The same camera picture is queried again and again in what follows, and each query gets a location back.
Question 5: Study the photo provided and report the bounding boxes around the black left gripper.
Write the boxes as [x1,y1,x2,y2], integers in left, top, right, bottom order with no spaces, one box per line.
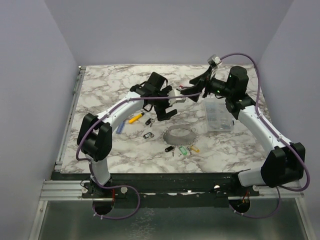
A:
[150,84,176,120]

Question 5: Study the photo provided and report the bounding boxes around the silver key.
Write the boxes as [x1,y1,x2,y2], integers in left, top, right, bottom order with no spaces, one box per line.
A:
[150,119,156,127]

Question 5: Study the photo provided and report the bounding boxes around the green key tag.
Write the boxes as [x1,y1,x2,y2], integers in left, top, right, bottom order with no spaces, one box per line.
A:
[178,146,188,156]

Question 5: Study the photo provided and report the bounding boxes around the yellow key tag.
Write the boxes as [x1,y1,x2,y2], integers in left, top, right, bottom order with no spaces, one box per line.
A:
[188,145,200,153]

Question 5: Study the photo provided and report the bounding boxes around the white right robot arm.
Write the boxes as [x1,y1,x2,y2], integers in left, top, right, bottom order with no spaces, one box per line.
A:
[180,66,306,196]

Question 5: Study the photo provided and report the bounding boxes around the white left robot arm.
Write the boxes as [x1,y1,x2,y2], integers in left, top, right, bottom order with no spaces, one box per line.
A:
[76,72,179,198]

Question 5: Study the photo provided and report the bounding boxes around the clear plastic box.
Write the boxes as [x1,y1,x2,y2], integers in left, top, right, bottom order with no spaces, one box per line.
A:
[203,98,234,133]

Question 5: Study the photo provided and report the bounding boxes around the blue red screwdriver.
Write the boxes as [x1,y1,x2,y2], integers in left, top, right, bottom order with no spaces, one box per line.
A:
[116,120,126,135]

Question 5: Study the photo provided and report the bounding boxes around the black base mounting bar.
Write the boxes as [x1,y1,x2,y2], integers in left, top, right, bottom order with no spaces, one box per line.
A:
[82,173,259,209]

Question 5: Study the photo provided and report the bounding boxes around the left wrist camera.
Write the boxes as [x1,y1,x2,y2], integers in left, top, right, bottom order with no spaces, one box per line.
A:
[168,89,186,106]

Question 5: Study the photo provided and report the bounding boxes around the yellow handled tool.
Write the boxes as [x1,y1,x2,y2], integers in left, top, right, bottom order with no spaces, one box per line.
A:
[128,112,145,124]

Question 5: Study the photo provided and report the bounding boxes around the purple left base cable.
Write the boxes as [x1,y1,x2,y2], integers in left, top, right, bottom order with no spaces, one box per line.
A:
[92,185,141,221]

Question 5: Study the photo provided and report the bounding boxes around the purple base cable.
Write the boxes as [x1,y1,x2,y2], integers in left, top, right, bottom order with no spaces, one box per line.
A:
[233,187,281,218]
[92,185,141,221]

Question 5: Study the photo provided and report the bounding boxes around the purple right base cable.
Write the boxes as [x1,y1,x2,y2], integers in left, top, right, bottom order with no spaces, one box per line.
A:
[233,187,281,218]

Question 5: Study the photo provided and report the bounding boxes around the aluminium table edge rail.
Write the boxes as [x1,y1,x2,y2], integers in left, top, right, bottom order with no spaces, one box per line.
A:
[28,66,87,240]

